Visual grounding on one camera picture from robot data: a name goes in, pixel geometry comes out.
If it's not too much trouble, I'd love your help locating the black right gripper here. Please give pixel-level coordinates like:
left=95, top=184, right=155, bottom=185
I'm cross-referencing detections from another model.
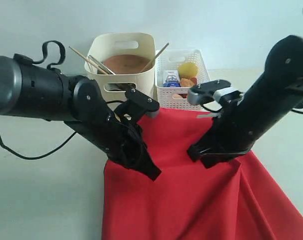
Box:
left=187, top=92, right=292, bottom=169

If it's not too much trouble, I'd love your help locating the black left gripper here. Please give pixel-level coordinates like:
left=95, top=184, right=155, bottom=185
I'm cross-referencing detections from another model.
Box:
left=64, top=100, right=162, bottom=181

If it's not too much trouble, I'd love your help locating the red table cloth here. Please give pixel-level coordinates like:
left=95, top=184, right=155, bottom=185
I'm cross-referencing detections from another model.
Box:
left=101, top=108, right=303, bottom=240

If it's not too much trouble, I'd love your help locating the brown egg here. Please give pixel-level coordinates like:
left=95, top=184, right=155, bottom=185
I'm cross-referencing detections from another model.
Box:
left=172, top=94, right=183, bottom=99

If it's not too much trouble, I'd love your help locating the fried breaded nugget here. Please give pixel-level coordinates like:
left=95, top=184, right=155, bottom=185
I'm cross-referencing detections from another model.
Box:
left=179, top=78, right=195, bottom=88

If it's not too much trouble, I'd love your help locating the red sausage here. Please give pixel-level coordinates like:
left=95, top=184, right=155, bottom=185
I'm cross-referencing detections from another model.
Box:
left=190, top=77, right=198, bottom=85

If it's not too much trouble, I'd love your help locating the blue white milk carton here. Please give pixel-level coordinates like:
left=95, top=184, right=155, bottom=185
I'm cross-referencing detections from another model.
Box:
left=163, top=70, right=180, bottom=88

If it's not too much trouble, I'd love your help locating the yellow lemon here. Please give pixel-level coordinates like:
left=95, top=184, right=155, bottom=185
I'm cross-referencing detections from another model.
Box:
left=177, top=62, right=198, bottom=79

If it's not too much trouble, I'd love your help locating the brown round plate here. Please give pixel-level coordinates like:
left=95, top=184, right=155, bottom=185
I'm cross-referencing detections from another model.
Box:
left=99, top=54, right=150, bottom=75

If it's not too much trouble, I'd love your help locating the metal table knife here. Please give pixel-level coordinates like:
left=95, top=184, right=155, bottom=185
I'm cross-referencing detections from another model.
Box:
left=88, top=55, right=115, bottom=75

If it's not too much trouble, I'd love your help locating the wooden chopstick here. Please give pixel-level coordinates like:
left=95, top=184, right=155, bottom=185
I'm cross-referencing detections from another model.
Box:
left=140, top=42, right=170, bottom=73
left=69, top=46, right=112, bottom=75

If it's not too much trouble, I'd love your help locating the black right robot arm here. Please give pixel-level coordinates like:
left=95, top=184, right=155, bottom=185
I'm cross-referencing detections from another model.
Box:
left=187, top=35, right=303, bottom=168

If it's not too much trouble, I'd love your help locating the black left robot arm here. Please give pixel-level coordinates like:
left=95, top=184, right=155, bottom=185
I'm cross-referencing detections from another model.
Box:
left=0, top=56, right=161, bottom=180

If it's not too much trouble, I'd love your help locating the cream plastic storage bin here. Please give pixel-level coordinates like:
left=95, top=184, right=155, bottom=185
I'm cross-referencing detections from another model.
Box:
left=84, top=32, right=156, bottom=102

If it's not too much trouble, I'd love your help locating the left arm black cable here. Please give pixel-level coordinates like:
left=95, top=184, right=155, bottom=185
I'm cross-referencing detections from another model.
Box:
left=0, top=41, right=125, bottom=160

